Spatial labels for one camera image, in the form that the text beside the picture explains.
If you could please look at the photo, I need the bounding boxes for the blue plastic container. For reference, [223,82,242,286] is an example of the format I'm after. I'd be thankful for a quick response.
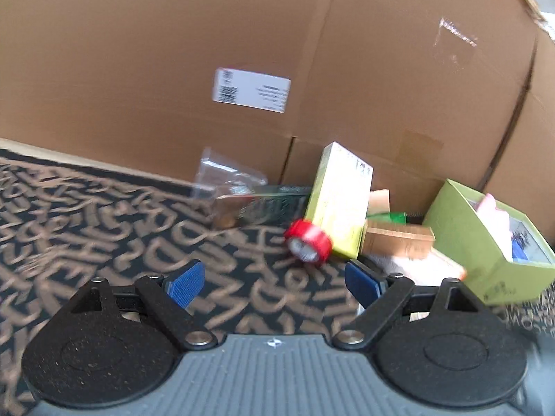
[512,237,541,263]

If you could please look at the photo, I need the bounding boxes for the white shipping label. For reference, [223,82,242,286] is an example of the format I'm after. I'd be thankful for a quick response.
[213,68,291,114]

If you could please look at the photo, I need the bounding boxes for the lime green open box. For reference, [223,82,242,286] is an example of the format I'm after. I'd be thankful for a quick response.
[423,179,554,305]

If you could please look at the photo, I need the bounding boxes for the teal purple long box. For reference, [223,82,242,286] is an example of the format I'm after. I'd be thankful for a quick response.
[211,185,312,229]

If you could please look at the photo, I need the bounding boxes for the red tape roll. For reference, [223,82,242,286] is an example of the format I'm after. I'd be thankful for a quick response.
[284,220,332,265]

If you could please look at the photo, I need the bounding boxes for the copper tan long box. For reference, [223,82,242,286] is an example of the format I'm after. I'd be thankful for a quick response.
[360,221,436,259]

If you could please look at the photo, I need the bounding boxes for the peach small box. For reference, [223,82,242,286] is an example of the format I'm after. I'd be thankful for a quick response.
[367,189,390,216]

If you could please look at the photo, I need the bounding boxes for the white orange medicine box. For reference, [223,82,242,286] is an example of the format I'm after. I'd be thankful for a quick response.
[368,249,467,286]

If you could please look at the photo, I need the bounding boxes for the yellow medicine box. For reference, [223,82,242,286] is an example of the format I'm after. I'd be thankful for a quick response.
[305,142,374,258]

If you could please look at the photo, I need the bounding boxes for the small green box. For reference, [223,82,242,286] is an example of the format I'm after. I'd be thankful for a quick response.
[367,211,407,224]

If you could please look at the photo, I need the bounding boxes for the large brown cardboard box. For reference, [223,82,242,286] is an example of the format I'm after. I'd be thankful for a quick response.
[1,0,554,237]

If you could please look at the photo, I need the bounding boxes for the steel wool scrubber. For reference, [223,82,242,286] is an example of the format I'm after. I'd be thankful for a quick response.
[512,227,533,245]

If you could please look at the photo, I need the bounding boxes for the clear plastic cup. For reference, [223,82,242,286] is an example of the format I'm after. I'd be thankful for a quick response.
[192,147,268,202]

